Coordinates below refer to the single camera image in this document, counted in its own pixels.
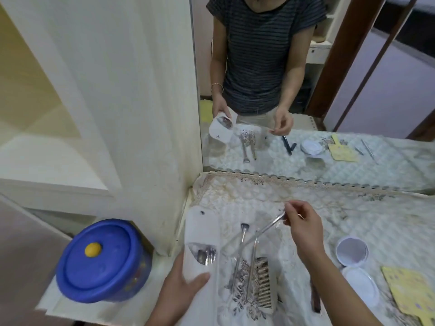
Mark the person's right forearm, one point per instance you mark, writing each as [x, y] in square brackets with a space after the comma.
[340, 295]

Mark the yellow patterned card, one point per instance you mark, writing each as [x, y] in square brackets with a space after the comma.
[407, 290]

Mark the cream plastic comb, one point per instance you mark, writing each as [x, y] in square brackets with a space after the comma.
[266, 285]

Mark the quilted white lace tablecloth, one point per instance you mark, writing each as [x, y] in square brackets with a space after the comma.
[356, 213]

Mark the person's right hand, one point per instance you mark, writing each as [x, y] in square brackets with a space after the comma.
[307, 234]

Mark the thin silver metal tool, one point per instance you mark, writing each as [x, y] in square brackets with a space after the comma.
[270, 225]

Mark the blue lid with yellow knob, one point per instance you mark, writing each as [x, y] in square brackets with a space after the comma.
[98, 258]

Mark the person's left thumb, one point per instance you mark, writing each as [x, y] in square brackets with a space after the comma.
[198, 281]

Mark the white wooden cabinet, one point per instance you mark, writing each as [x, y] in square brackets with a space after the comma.
[102, 115]

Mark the blue round container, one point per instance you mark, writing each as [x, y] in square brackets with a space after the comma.
[136, 274]

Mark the set of metal manicure tools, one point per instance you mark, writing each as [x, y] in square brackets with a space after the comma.
[203, 255]

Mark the large wall mirror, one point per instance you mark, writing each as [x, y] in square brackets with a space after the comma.
[340, 81]

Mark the white snap pouch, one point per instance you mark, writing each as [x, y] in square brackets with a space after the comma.
[200, 227]

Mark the person's right thumb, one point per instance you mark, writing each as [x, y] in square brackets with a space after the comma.
[289, 221]

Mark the person's left hand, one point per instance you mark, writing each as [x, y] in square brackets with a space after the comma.
[173, 295]

